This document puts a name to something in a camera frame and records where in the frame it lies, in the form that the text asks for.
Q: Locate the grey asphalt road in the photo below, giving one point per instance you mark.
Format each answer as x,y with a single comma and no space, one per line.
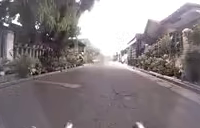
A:
98,96

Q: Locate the row of bushes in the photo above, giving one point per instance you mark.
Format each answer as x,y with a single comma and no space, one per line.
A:
48,63

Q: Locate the flowering hedge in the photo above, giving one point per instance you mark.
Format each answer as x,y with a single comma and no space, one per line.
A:
164,60

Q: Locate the large tree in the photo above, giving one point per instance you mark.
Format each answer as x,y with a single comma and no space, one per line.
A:
51,20

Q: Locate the robot's own part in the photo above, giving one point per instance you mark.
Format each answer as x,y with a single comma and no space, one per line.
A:
138,125
68,125

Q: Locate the pale picket fence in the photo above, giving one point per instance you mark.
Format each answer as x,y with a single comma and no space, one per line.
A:
31,51

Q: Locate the concrete kerb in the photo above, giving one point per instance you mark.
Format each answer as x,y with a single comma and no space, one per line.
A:
28,79
174,81

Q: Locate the row of houses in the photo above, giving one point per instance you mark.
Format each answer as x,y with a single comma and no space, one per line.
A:
174,26

